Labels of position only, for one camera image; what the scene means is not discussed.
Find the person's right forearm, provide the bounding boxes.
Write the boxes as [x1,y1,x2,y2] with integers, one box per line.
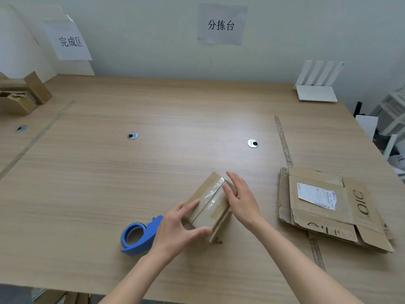
[250,218,364,304]

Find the white partition panel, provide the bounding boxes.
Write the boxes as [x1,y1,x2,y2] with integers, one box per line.
[0,4,96,83]

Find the small taped cardboard box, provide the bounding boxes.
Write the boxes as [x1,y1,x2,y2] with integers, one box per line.
[181,171,238,245]

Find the white metal rack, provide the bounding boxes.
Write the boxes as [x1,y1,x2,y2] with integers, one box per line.
[370,89,405,162]

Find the blue tape dispenser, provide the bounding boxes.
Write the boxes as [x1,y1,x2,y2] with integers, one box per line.
[120,215,164,257]

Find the clear packing tape roll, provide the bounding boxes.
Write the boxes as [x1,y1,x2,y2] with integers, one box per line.
[122,222,148,248]

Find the person's left forearm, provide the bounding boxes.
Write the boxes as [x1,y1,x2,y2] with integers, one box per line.
[100,247,178,304]

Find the grey paper wall sign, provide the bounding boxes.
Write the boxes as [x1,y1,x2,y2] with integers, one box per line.
[196,3,248,46]

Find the white router with antennas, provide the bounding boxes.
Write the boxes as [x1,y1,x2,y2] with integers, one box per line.
[292,60,346,103]

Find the person's right hand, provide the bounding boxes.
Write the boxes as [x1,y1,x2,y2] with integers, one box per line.
[222,171,265,232]

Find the flattened cardboard box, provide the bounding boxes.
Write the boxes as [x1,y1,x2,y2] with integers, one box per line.
[278,167,395,254]

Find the torn open cardboard box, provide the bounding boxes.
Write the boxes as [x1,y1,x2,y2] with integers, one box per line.
[0,71,53,116]

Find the person's left hand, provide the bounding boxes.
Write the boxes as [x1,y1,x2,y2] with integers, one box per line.
[151,199,213,262]

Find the white flat board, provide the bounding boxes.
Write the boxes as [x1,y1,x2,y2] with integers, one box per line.
[355,115,379,138]

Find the worn tape strip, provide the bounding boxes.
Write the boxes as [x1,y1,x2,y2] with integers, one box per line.
[0,100,76,181]
[274,115,327,271]

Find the white shipping label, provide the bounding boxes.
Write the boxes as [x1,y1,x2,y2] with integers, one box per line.
[297,182,338,211]

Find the white paper sign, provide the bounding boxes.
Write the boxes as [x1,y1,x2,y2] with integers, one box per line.
[42,14,93,61]

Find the cardboard pieces under table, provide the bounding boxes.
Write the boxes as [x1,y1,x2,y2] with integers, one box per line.
[31,287,93,304]

